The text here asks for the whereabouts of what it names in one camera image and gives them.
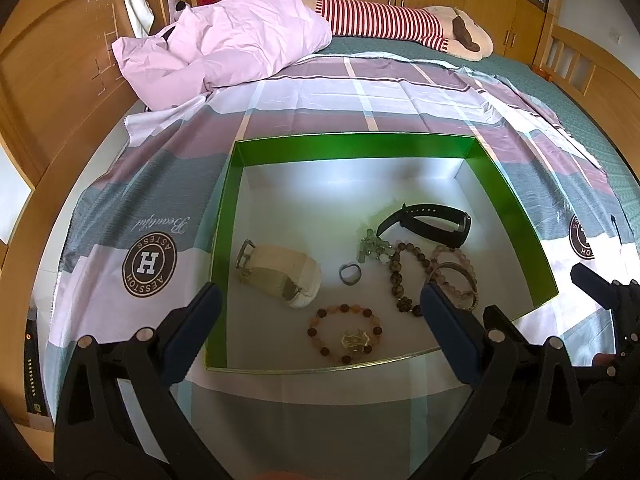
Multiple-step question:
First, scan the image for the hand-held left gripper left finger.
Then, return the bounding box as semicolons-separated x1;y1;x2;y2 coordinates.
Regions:
52;282;223;480

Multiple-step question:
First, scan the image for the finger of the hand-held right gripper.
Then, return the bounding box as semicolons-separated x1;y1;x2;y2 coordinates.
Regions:
570;262;626;312

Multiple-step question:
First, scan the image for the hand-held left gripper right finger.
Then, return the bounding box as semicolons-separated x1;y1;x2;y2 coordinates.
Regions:
410;282;591;480

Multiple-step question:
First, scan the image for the brown wooden bead bracelet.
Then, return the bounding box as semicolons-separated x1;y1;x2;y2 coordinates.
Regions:
387;240;436;318

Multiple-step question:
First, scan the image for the dusty pink bead bracelet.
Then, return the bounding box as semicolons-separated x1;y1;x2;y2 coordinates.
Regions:
430;244;473;273

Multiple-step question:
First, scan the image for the orange bead bracelet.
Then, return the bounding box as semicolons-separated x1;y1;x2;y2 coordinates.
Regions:
306;302;383;366

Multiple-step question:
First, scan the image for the green jade bracelet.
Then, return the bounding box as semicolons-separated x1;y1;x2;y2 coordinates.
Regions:
357;228;391;265

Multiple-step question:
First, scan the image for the black wristband watch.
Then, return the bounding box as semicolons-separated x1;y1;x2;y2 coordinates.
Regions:
376;203;472;250

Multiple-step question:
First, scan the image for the green cardboard box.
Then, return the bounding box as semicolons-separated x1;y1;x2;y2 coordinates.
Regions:
202;132;560;376

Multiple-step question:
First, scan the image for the cream white wristwatch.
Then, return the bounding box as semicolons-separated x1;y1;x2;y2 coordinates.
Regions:
235;239;323;310

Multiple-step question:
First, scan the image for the plaid bedsheet with round logos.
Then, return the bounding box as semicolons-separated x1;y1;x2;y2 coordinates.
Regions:
47;52;628;480

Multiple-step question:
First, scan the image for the black device with orange lights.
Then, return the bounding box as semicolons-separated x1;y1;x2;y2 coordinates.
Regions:
22;310;49;418

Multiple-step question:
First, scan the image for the red striped plush toy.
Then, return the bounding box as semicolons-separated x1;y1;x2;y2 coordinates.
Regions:
295;0;496;63

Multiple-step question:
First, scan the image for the pale pink crystal bead bracelet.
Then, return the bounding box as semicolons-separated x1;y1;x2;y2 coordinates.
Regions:
432;262;480;310

